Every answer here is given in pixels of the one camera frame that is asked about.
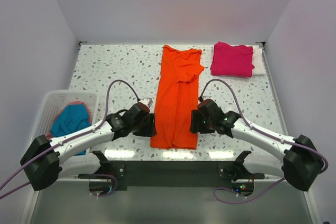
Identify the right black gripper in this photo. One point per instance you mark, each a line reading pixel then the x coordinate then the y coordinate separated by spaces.
pixel 196 126

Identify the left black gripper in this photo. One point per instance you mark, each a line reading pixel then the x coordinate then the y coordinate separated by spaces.
pixel 149 130

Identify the orange t-shirt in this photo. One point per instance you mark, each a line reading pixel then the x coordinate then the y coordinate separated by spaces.
pixel 176 98

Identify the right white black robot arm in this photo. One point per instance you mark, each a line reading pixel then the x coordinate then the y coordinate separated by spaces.
pixel 296 159

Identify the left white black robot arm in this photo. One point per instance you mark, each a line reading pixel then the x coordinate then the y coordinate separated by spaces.
pixel 47 160

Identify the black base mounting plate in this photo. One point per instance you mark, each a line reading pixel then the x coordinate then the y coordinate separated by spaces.
pixel 120 175

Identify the white plastic laundry basket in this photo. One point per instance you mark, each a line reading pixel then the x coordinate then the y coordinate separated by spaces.
pixel 65 112

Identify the folded magenta t-shirt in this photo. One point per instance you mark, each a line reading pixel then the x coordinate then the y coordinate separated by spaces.
pixel 233 61

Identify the blue t-shirt in basket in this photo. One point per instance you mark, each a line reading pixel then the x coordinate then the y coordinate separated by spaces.
pixel 71 124

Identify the folded white t-shirt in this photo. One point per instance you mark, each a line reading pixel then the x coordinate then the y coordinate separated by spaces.
pixel 257 62

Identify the pink garment in basket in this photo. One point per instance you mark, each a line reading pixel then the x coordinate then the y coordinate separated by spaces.
pixel 76 103

